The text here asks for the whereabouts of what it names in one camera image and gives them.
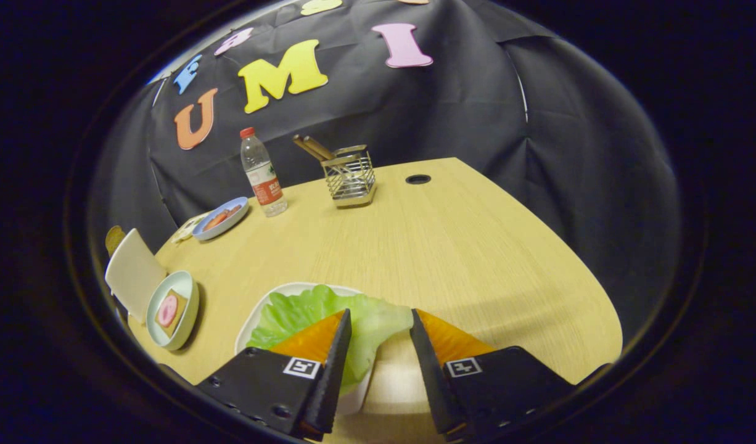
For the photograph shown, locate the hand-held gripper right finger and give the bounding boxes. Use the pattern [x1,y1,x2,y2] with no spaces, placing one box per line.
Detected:
[409,308,576,442]

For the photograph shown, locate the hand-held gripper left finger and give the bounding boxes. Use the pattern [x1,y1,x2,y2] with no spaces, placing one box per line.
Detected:
[196,308,353,442]

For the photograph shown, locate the green lettuce leaf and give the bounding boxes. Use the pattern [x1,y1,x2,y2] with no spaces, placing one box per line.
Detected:
[247,284,414,395]

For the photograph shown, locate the white square plate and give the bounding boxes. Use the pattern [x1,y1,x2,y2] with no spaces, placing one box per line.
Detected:
[234,282,376,415]

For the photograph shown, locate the pale green round plate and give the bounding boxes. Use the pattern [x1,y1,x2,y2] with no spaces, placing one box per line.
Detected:
[146,270,200,352]

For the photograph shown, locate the square toast slice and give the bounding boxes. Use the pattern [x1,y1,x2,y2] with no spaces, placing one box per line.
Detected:
[156,289,189,338]

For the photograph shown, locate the pink ham slice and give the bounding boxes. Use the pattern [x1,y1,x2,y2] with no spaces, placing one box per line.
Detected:
[157,295,179,329]

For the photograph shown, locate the blue round plate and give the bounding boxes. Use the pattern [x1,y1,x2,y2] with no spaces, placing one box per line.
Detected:
[192,197,250,241]

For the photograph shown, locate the white divided seasoning tray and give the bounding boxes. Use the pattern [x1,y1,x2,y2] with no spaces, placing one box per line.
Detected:
[170,212,211,245]

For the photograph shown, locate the clear water bottle red cap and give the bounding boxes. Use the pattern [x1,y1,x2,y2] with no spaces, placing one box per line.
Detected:
[240,127,289,218]

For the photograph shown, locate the white toaster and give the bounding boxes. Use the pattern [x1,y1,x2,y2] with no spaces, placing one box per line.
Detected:
[104,228,168,324]

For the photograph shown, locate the black backdrop cloth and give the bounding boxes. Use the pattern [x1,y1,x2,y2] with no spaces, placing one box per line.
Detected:
[88,0,681,346]

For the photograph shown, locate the metal wire utensil holder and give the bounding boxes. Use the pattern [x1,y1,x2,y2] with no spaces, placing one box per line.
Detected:
[321,145,377,208]

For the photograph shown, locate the wooden-handled utensil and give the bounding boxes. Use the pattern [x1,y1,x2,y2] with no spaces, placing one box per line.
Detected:
[302,134,337,161]
[293,136,331,163]

